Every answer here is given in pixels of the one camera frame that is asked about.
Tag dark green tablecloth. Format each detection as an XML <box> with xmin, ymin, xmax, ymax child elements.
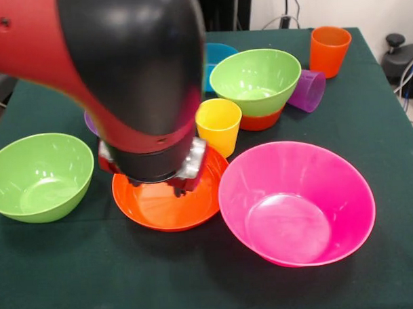
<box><xmin>0</xmin><ymin>22</ymin><xmax>413</xmax><ymax>309</ymax></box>

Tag yellow plastic cup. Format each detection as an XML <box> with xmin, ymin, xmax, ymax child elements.
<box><xmin>195</xmin><ymin>97</ymin><xmax>244</xmax><ymax>159</ymax></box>

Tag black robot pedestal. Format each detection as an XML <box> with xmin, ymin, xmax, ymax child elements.
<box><xmin>197</xmin><ymin>0</ymin><xmax>254</xmax><ymax>33</ymax></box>

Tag green plastic bowl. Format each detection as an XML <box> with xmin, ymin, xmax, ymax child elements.
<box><xmin>0</xmin><ymin>131</ymin><xmax>97</xmax><ymax>226</ymax></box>
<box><xmin>208</xmin><ymin>47</ymin><xmax>304</xmax><ymax>119</ymax></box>

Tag pink plastic bowl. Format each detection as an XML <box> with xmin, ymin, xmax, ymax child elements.
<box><xmin>216</xmin><ymin>138</ymin><xmax>378</xmax><ymax>270</ymax></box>

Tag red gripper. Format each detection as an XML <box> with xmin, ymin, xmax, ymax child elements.
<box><xmin>97</xmin><ymin>137</ymin><xmax>211</xmax><ymax>202</ymax></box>

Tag small orange plastic bowl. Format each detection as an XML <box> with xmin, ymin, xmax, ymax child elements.
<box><xmin>239</xmin><ymin>106</ymin><xmax>283</xmax><ymax>132</ymax></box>

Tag blue and white cables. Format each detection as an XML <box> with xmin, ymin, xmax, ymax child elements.
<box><xmin>392</xmin><ymin>54</ymin><xmax>413</xmax><ymax>103</ymax></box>

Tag orange plastic cup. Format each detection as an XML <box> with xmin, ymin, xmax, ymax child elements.
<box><xmin>307</xmin><ymin>24</ymin><xmax>354</xmax><ymax>80</ymax></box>

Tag large orange plastic bowl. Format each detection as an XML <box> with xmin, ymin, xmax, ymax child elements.
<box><xmin>110</xmin><ymin>146</ymin><xmax>232</xmax><ymax>235</ymax></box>

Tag blue plastic bowl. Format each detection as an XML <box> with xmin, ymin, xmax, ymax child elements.
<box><xmin>201</xmin><ymin>41</ymin><xmax>241</xmax><ymax>94</ymax></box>

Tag purple plastic bowl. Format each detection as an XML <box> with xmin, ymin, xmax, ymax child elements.
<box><xmin>83</xmin><ymin>109</ymin><xmax>100</xmax><ymax>138</ymax></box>

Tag purple plastic cup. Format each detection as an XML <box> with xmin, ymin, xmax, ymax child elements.
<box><xmin>286</xmin><ymin>68</ymin><xmax>328</xmax><ymax>115</ymax></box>

